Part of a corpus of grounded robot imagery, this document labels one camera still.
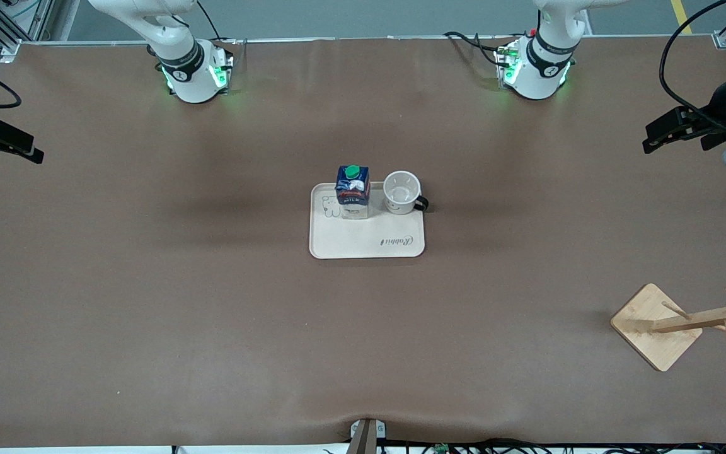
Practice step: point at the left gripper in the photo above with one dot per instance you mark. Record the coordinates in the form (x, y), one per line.
(718, 111)

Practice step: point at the blue milk carton green cap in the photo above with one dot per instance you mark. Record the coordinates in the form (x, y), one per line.
(351, 192)

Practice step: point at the wooden cup hanging rack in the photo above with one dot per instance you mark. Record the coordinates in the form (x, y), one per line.
(653, 334)

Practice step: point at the brown table cover sheet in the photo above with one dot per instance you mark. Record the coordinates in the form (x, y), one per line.
(149, 315)

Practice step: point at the beige rabbit print tray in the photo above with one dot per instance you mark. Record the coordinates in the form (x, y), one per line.
(369, 239)

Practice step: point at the small green circuit board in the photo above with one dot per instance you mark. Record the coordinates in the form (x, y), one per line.
(442, 449)

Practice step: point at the front camera mount bracket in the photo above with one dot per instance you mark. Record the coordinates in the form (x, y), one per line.
(367, 435)

